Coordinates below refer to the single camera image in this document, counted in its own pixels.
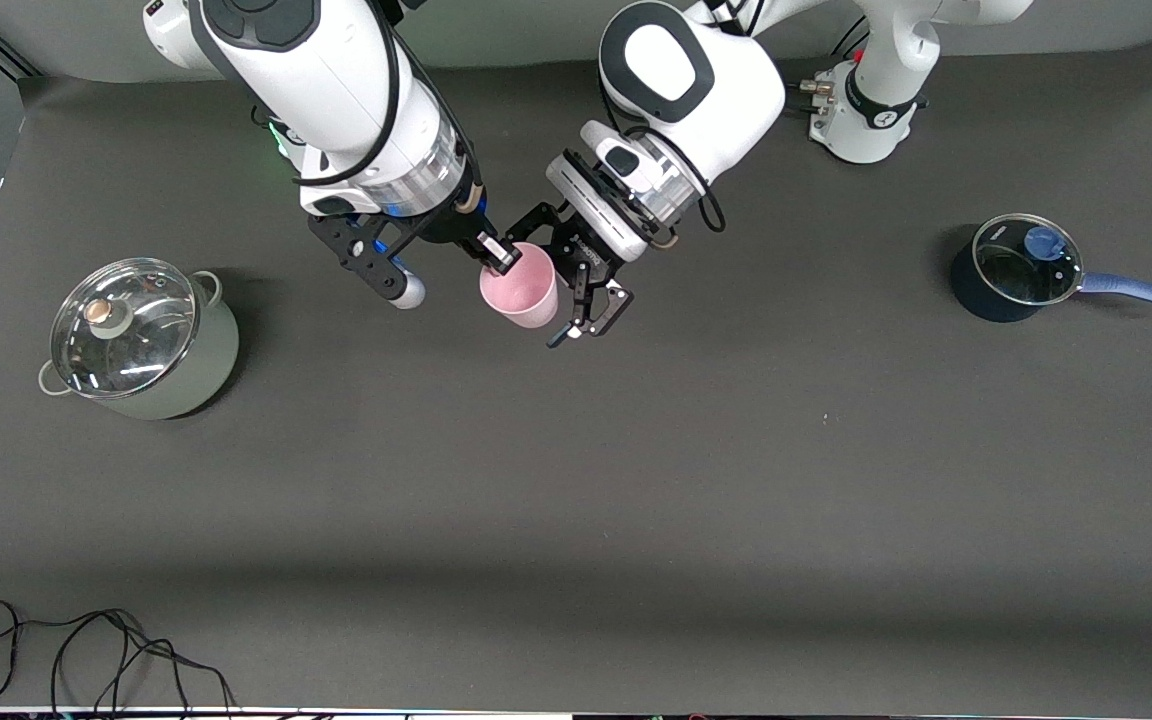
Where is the pink plastic cup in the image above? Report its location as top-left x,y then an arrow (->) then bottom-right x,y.
479,242 -> 560,329

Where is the dark grey table mat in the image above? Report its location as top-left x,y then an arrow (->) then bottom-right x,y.
0,40 -> 1152,713

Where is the grey-green cooking pot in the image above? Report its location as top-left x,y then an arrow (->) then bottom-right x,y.
38,258 -> 240,421

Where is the glass pot lid, metal knob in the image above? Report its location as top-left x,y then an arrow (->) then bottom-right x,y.
50,258 -> 199,399

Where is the dark blue saucepan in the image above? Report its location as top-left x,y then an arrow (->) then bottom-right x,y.
951,213 -> 1152,323

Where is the glass saucepan lid, blue knob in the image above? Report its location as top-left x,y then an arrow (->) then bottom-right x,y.
972,213 -> 1085,306

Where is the black right arm wrist cable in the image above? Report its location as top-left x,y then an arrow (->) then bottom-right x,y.
291,0 -> 407,191

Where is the black left arm base cable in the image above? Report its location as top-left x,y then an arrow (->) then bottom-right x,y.
784,20 -> 872,121

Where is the thin black loose cable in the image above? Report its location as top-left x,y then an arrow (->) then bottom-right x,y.
0,600 -> 237,716

